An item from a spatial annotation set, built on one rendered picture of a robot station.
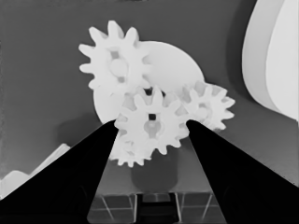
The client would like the white round carrier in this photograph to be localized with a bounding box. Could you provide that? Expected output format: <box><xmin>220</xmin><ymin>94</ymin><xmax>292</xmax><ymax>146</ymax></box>
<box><xmin>92</xmin><ymin>39</ymin><xmax>206</xmax><ymax>126</ymax></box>

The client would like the white toothed gear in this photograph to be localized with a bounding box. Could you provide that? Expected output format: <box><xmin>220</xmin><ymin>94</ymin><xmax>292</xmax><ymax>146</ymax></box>
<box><xmin>78</xmin><ymin>20</ymin><xmax>154</xmax><ymax>98</ymax></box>
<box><xmin>108</xmin><ymin>134</ymin><xmax>154</xmax><ymax>168</ymax></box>
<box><xmin>178</xmin><ymin>79</ymin><xmax>236</xmax><ymax>132</ymax></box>
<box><xmin>113</xmin><ymin>86</ymin><xmax>192</xmax><ymax>157</ymax></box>

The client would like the large thick white disc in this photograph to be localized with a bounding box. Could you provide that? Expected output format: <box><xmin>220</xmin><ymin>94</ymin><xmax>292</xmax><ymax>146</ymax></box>
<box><xmin>241</xmin><ymin>0</ymin><xmax>299</xmax><ymax>122</ymax></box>

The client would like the small white T-shaped piece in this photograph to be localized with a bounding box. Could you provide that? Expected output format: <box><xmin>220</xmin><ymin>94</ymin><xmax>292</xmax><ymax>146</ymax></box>
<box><xmin>0</xmin><ymin>142</ymin><xmax>72</xmax><ymax>201</ymax></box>

